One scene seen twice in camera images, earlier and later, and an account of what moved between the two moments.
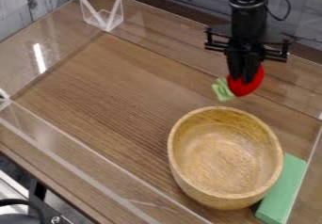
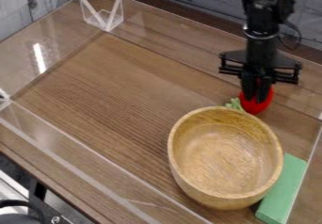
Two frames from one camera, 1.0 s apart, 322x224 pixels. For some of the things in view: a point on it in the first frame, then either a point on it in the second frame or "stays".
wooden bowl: x=224 y=156 stays
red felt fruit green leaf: x=228 y=87 to x=248 y=104
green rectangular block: x=275 y=205 stays
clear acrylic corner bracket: x=105 y=20 stays
